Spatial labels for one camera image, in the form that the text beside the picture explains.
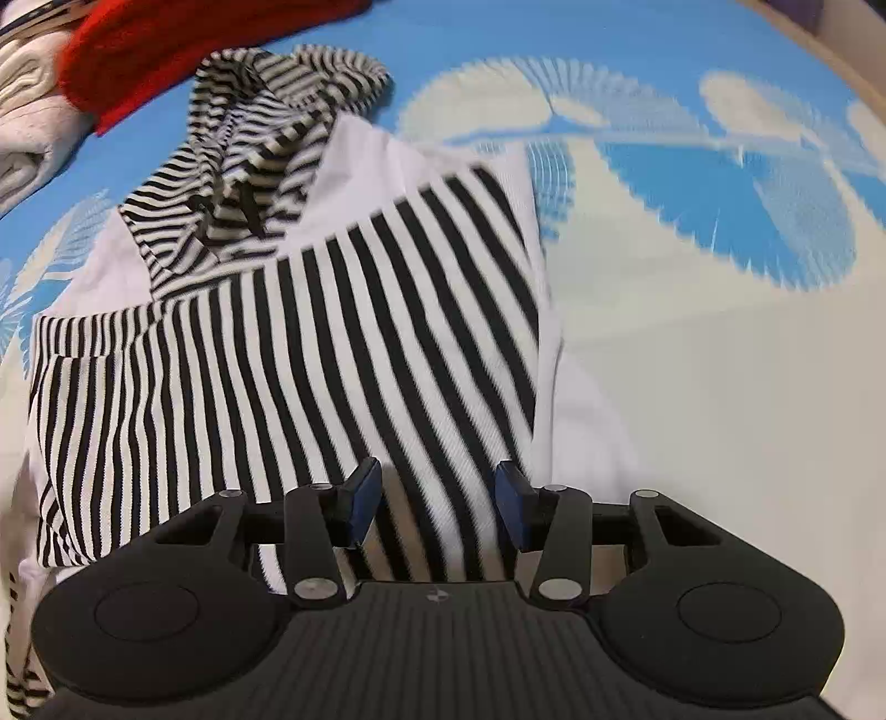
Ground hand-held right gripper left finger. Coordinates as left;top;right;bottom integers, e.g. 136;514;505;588
148;457;384;610

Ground red knitted garment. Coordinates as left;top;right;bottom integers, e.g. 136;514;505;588
56;0;376;137

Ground cream folded cloth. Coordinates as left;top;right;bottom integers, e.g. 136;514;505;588
0;29;95;217

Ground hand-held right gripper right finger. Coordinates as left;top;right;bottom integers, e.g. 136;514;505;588
494;459;729;610

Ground black white striped hoodie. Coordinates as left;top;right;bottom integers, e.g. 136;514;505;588
0;47;648;717

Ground blue white printed blanket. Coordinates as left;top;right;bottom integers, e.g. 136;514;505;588
0;0;886;720

